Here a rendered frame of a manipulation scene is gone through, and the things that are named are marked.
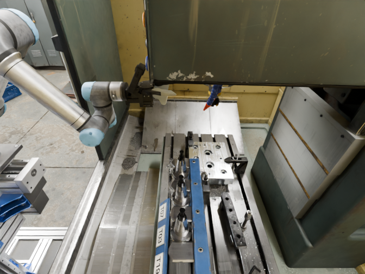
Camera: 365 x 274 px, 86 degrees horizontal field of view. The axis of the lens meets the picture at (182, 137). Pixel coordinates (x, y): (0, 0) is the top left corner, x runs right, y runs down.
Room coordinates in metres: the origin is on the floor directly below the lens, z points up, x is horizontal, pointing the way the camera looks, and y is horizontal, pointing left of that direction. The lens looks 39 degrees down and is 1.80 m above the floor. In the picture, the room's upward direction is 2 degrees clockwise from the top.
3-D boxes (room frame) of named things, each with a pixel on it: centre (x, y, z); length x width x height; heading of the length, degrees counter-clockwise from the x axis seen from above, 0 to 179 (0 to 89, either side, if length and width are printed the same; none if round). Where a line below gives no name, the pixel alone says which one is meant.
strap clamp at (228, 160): (0.80, -0.31, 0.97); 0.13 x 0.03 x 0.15; 92
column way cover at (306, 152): (0.74, -0.56, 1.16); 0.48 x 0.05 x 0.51; 2
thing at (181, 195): (0.39, 0.00, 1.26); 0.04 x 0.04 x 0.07
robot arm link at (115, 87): (0.70, 0.26, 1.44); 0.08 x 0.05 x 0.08; 2
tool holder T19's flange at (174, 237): (0.28, -0.01, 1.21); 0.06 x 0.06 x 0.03
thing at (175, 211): (0.33, -0.01, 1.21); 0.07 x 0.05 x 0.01; 92
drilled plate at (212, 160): (0.81, -0.16, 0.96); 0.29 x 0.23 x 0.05; 2
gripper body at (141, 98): (0.71, 0.18, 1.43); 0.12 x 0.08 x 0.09; 92
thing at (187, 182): (0.44, 0.00, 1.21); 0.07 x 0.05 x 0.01; 92
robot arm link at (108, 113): (0.69, 0.33, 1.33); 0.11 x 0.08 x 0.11; 1
